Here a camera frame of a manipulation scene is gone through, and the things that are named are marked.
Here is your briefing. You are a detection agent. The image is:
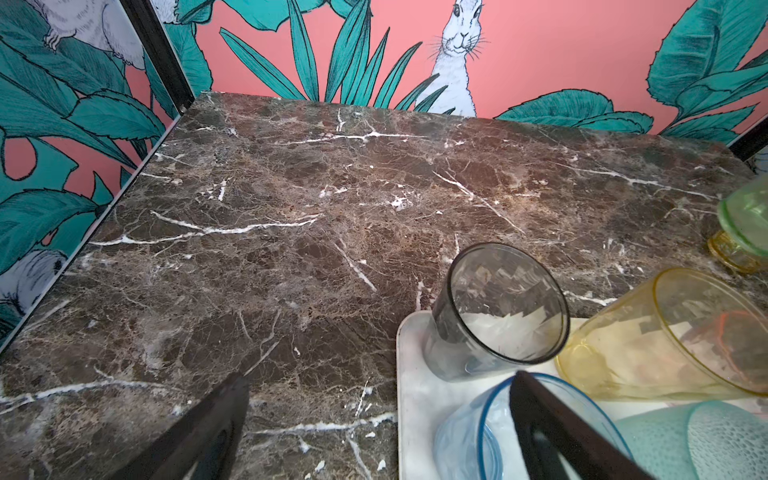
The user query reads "short green plastic cup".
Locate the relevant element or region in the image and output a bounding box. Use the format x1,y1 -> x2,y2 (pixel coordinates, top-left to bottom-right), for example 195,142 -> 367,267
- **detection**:
717,174 -> 767,258

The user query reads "blue plastic cup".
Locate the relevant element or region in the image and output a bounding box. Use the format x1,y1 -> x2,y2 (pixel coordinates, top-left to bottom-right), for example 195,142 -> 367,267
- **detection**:
433,373 -> 633,479

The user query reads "orange plastic cup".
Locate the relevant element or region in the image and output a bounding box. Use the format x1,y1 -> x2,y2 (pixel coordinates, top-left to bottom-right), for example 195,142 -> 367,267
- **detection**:
555,268 -> 767,401

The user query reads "black frame post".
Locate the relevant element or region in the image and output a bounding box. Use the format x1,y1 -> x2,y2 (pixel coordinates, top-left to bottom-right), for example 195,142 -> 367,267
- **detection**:
120,0 -> 195,114
728,117 -> 768,161

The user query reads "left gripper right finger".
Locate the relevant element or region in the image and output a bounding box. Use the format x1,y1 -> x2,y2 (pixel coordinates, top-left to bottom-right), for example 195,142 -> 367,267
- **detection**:
509,371 -> 650,479

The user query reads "yellow plastic cup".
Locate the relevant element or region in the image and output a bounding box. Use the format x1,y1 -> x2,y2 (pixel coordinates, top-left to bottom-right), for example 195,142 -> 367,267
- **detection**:
707,230 -> 767,274

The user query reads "left black frame post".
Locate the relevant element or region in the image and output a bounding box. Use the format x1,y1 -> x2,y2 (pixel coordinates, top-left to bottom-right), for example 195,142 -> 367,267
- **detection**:
120,0 -> 195,114

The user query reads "teal frosted plastic cup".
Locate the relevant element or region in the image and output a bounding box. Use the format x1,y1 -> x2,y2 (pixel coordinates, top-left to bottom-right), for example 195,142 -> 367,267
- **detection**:
616,401 -> 767,479

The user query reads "dark grey plastic cup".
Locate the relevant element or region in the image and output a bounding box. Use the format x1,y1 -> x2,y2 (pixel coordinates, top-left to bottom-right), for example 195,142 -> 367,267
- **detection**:
422,242 -> 571,382

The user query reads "beige plastic tray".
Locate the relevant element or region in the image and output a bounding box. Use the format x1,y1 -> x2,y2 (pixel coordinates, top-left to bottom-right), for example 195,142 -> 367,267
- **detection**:
396,311 -> 693,479

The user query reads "right black frame post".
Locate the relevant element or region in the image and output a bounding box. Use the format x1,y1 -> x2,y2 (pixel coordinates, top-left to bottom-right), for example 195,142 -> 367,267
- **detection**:
728,117 -> 768,161

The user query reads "pink plastic cup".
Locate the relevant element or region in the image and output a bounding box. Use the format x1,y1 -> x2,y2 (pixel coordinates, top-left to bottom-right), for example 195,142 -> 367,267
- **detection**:
688,310 -> 767,392

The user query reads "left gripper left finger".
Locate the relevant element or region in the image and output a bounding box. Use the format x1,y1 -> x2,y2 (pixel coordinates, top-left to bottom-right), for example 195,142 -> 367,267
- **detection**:
111,372 -> 249,479

